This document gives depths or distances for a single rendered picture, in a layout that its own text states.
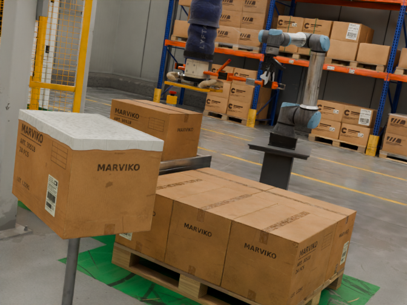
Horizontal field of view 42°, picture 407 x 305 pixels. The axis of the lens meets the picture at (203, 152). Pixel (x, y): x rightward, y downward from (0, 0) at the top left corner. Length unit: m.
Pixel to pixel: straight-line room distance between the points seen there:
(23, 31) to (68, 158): 1.69
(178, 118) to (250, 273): 1.42
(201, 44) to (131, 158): 1.85
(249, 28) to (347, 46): 2.24
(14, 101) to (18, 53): 0.31
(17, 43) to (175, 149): 1.32
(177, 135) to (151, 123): 0.21
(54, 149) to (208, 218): 1.13
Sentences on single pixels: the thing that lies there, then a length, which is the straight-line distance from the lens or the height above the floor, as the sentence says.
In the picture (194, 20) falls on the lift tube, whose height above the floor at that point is 1.62.
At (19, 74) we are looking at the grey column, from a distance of 3.62.
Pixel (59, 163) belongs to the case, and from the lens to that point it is 2.12.
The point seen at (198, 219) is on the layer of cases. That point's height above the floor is 0.48.
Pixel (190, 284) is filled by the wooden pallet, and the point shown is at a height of 0.09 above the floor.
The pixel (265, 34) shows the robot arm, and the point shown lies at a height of 1.60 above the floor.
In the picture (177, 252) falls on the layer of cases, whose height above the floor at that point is 0.24.
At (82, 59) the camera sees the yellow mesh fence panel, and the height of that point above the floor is 1.22.
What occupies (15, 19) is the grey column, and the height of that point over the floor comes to 1.42.
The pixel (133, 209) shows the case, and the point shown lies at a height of 0.73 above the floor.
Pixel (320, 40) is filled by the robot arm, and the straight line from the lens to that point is 4.23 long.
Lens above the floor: 1.40
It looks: 10 degrees down
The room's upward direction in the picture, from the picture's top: 9 degrees clockwise
